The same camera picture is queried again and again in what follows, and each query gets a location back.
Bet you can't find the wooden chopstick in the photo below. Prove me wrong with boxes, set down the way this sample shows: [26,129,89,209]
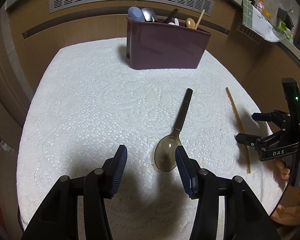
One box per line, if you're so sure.
[225,87,251,174]
[194,9,205,30]

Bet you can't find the translucent brown plastic spoon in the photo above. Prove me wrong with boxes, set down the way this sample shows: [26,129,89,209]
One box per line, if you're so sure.
[154,88,193,172]

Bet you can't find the wooden spoon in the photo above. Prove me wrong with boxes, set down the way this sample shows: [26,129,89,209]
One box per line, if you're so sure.
[186,18,196,29]

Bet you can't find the black flat-handled utensil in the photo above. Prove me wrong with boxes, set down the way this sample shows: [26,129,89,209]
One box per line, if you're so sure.
[163,8,179,23]

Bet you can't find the blue plastic rice spoon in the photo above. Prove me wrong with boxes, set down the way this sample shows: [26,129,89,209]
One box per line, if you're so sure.
[128,7,145,22]

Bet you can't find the metal shovel-shaped spoon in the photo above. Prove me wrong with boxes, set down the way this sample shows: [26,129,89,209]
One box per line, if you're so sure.
[141,8,158,22]

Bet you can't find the pink jacket sleeve forearm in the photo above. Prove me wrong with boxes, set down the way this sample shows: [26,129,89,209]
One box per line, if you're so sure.
[271,186,300,226]

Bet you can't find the person right hand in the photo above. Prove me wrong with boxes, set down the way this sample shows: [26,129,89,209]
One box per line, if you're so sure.
[275,151,300,181]

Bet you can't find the green white hanging towel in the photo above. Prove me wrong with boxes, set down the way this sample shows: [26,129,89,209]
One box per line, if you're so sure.
[242,0,286,43]

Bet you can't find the black knife block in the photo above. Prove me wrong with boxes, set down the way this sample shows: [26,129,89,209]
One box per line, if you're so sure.
[277,8,294,30]

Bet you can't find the orange lid jar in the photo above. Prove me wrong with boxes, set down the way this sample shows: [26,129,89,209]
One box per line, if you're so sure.
[262,10,271,17]

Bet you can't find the purple plastic utensil holder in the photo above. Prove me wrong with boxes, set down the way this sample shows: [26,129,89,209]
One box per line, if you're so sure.
[126,17,211,70]

